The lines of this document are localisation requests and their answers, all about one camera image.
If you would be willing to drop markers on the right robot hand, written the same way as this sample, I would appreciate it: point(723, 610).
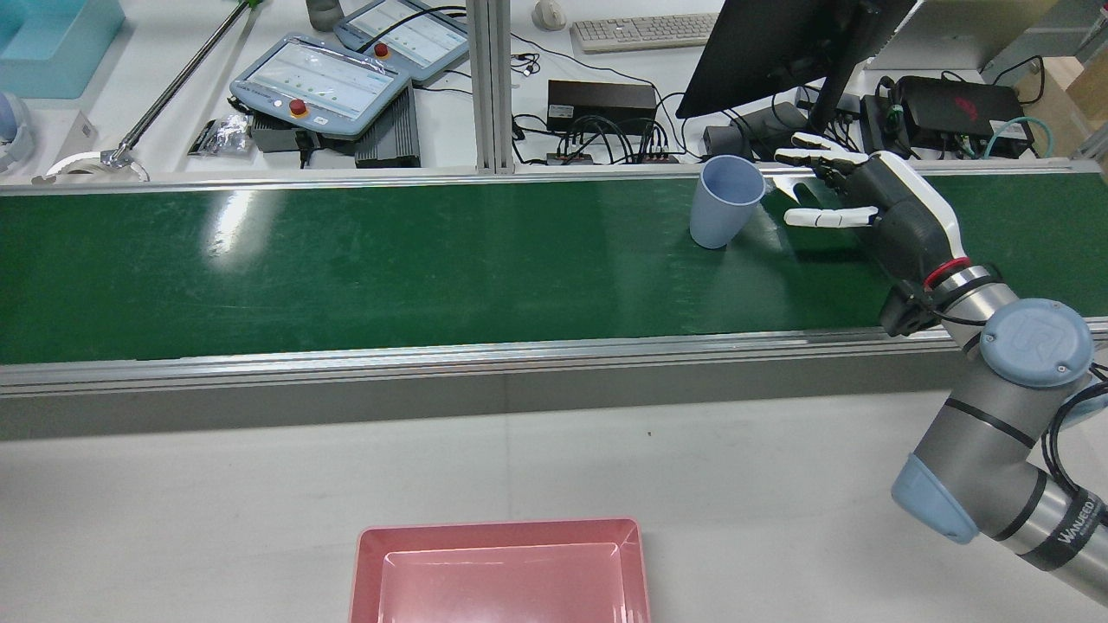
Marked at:
point(909, 216)

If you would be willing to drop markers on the light blue plastic cup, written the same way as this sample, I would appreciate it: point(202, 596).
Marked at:
point(723, 216)

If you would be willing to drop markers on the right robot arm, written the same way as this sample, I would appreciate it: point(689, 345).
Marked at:
point(995, 433)

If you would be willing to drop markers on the brown cardboard box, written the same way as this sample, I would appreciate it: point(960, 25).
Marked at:
point(1073, 95)

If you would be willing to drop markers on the black power supply box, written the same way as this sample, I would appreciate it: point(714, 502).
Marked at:
point(602, 104)

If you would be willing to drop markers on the black ribbed controller box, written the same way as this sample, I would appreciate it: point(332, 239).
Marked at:
point(389, 134)

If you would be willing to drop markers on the pink plastic box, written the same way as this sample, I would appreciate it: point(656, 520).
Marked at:
point(502, 580)

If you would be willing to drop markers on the dark grey small box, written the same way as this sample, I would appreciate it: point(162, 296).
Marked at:
point(273, 134)

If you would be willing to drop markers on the small white box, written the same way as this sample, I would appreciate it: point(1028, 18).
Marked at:
point(78, 134)

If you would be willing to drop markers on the black mini computer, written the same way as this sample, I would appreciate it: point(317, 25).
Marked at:
point(952, 108)

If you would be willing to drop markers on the white flat panel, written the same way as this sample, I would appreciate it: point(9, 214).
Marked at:
point(952, 35)

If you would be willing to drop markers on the black computer monitor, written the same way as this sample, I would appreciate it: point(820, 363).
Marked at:
point(762, 52)

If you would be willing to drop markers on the black multiport hub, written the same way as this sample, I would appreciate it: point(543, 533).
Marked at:
point(606, 158)

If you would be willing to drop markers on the white computer keyboard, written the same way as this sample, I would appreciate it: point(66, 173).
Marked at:
point(640, 33)

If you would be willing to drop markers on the white computer mouse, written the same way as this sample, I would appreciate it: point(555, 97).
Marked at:
point(550, 15)

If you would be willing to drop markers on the aluminium profile column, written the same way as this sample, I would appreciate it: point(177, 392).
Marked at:
point(489, 86)

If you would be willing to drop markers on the green conveyor belt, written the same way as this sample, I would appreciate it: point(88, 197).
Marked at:
point(433, 260)

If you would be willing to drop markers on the small grey teach pendant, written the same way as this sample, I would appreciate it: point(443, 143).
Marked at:
point(407, 35)

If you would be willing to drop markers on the large grey teach pendant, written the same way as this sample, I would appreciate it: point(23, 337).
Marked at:
point(320, 82)

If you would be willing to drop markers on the grey cylindrical container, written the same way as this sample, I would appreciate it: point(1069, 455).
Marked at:
point(325, 13)

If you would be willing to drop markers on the plastic bag of screws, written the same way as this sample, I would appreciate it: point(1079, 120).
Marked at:
point(221, 134)

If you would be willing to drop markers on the long metal pole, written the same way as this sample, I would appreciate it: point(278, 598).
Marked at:
point(182, 82)

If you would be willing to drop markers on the white tape roll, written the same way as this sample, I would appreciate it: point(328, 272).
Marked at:
point(86, 164)

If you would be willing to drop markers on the light blue plastic bin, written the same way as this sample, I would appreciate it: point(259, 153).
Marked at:
point(52, 52)

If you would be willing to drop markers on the white blue headphones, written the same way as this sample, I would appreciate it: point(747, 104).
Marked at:
point(13, 130)

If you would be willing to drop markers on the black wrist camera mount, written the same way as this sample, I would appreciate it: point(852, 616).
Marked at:
point(905, 316)

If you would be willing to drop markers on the aluminium conveyor side rail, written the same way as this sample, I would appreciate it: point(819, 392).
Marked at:
point(346, 179)
point(433, 359)

